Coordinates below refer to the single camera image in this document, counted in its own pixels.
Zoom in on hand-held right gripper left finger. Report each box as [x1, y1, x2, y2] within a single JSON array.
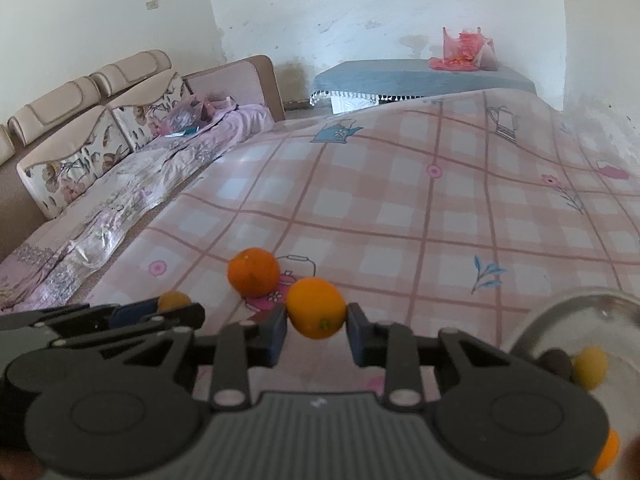
[[117, 305, 289, 409]]

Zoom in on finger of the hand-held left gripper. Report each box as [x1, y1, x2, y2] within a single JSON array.
[[50, 302, 206, 367], [0, 297, 163, 333]]

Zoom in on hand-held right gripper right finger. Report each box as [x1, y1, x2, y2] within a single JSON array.
[[346, 302, 523, 409]]

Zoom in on small yellow fruit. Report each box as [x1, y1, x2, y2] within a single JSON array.
[[571, 346, 609, 391], [157, 291, 193, 313]]

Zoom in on orange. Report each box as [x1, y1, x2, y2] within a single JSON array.
[[286, 277, 348, 340], [227, 247, 281, 297], [590, 429, 622, 478]]

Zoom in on dark round fruit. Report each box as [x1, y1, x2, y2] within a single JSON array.
[[537, 349, 574, 378]]

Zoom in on round metal plate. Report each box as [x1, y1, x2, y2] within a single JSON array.
[[500, 286, 640, 480]]

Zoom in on floral sofa cover sheet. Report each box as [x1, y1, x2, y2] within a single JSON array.
[[0, 120, 236, 312]]

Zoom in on pink checked tablecloth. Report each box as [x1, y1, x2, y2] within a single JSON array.
[[70, 87, 640, 406]]

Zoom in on floral sofa cushion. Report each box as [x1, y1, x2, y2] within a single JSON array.
[[107, 72, 197, 153], [17, 107, 133, 221]]

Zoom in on clear plastic bag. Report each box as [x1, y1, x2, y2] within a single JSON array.
[[160, 95, 212, 138]]

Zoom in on pink cloth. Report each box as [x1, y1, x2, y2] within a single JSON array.
[[200, 95, 276, 153]]

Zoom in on beige sofa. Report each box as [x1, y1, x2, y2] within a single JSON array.
[[0, 49, 286, 261]]

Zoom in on blue cloth covered table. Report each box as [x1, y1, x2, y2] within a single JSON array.
[[309, 59, 538, 113]]

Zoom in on red plastic bag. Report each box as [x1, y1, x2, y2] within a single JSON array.
[[427, 26, 499, 73]]

